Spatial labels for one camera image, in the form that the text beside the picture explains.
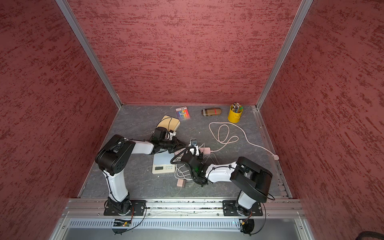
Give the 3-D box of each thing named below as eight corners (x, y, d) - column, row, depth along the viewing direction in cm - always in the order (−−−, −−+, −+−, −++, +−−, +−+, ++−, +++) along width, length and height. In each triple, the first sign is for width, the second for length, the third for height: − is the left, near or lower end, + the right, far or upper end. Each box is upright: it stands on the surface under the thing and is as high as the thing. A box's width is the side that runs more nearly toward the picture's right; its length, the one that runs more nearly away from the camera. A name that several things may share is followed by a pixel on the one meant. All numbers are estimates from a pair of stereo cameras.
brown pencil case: (202, 116, 116) (202, 113, 113) (201, 111, 120) (201, 108, 117) (221, 115, 118) (222, 112, 115) (219, 110, 121) (220, 106, 118)
